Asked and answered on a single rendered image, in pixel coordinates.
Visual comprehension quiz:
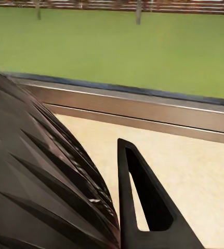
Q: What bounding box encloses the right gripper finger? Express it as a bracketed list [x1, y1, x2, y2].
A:
[117, 138, 205, 249]

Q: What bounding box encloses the electric kettle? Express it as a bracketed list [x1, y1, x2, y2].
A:
[0, 74, 121, 249]

